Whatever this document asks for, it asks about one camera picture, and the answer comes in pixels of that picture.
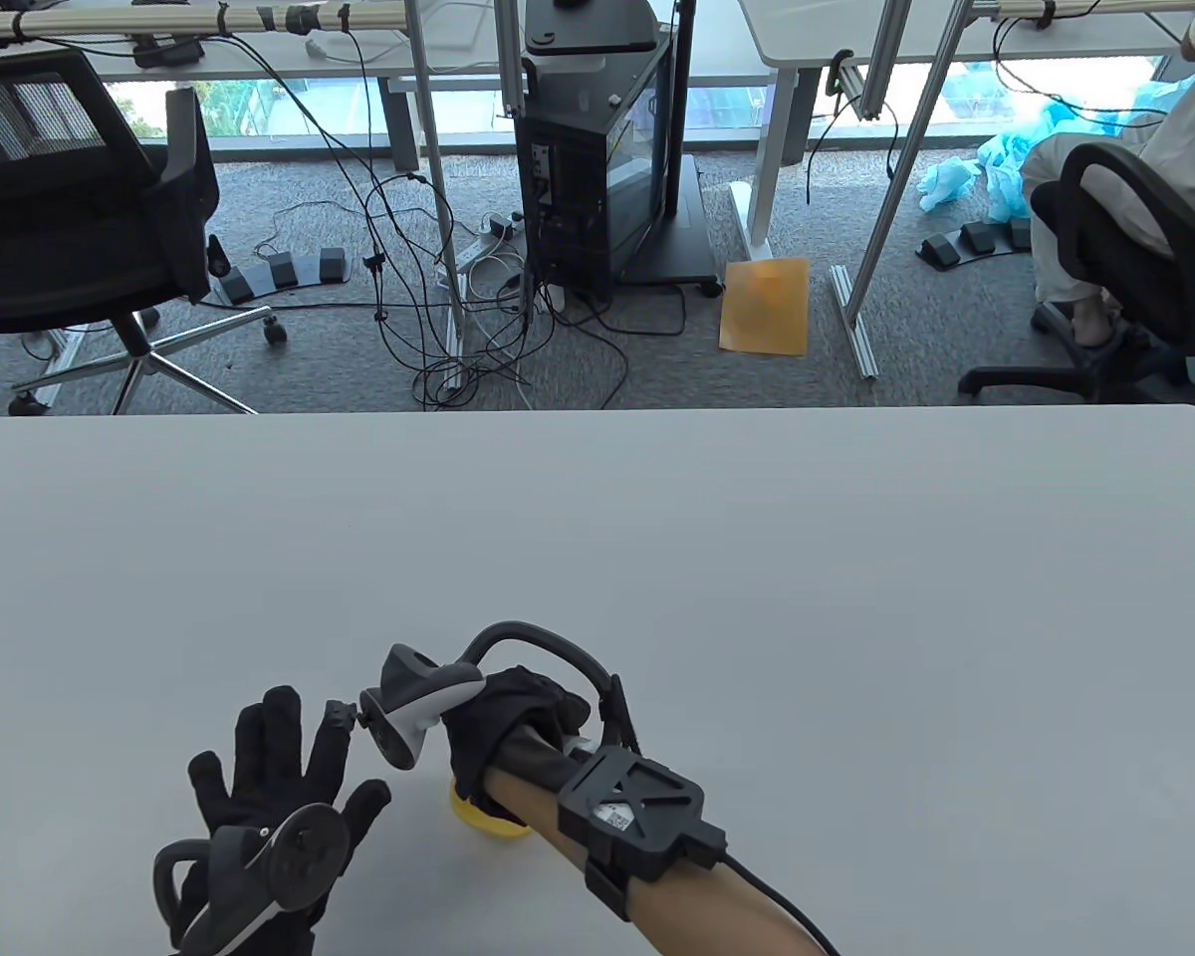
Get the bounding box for black computer tower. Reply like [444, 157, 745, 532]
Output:
[514, 22, 675, 297]

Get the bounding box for black power adapter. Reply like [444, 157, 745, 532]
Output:
[132, 36, 206, 70]

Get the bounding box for grey foot pedal set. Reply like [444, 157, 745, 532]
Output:
[207, 237, 350, 306]
[915, 219, 1037, 270]

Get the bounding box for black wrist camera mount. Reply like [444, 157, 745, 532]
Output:
[558, 750, 729, 923]

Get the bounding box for black padded office chair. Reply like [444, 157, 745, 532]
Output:
[958, 142, 1195, 405]

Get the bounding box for tangle of black cables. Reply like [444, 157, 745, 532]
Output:
[221, 15, 630, 411]

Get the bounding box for aluminium frame post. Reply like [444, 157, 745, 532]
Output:
[830, 0, 972, 381]
[402, 0, 467, 391]

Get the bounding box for aluminium crossbar with clamps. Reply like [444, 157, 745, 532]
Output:
[0, 0, 411, 49]

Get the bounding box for white and black controller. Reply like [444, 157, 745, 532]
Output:
[358, 644, 487, 770]

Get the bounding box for white desk with leg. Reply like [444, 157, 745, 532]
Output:
[729, 0, 1195, 270]

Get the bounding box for person's right forearm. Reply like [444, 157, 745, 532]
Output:
[483, 732, 820, 956]

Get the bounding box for white power strip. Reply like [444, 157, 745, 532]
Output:
[452, 211, 531, 272]

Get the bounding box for yellow sheet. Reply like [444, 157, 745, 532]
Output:
[719, 258, 812, 356]

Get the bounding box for black controller with ring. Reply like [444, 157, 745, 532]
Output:
[153, 802, 351, 953]

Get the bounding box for black mesh office chair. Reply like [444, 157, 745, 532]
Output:
[0, 48, 290, 415]

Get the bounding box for blue plastic bags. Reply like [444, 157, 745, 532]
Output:
[917, 75, 1171, 226]

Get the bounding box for black curved bracket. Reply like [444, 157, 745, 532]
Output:
[458, 622, 640, 750]

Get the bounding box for person's left hand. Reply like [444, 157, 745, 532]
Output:
[167, 685, 394, 956]

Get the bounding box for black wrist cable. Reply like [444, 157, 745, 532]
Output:
[717, 854, 843, 956]

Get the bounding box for black rolling stand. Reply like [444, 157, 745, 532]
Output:
[524, 0, 724, 300]

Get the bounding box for yellow round object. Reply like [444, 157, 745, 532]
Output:
[451, 780, 536, 839]

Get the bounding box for person's right hand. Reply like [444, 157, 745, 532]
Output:
[443, 669, 595, 800]

